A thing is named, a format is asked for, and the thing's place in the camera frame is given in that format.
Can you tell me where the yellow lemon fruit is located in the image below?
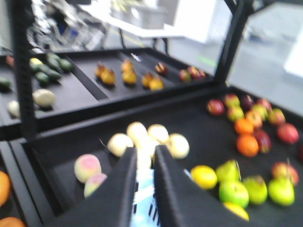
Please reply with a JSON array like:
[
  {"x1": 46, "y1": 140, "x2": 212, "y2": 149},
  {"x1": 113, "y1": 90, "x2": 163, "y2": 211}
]
[{"x1": 190, "y1": 165, "x2": 218, "y2": 190}]

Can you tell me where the pink peach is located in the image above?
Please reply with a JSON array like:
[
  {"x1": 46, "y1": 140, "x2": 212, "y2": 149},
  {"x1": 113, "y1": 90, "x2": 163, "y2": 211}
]
[{"x1": 74, "y1": 154, "x2": 101, "y2": 183}]

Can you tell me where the black wooden produce stand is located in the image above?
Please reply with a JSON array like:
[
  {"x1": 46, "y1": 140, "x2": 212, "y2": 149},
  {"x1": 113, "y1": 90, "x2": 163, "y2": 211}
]
[{"x1": 6, "y1": 0, "x2": 303, "y2": 227}]

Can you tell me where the green apple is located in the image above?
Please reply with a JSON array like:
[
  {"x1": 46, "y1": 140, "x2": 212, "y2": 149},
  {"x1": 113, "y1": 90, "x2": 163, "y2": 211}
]
[{"x1": 219, "y1": 181, "x2": 249, "y2": 209}]

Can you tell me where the light blue plastic basket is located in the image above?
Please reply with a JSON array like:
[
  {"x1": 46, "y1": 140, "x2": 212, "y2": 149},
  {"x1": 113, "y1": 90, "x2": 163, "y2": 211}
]
[{"x1": 130, "y1": 146, "x2": 161, "y2": 227}]

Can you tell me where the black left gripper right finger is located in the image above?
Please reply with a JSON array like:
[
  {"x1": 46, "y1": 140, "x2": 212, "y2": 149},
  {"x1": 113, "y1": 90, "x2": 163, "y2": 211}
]
[{"x1": 154, "y1": 145, "x2": 237, "y2": 227}]

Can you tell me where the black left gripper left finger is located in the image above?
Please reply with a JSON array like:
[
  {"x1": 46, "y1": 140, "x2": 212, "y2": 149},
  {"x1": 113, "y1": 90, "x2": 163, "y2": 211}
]
[{"x1": 55, "y1": 148, "x2": 137, "y2": 227}]

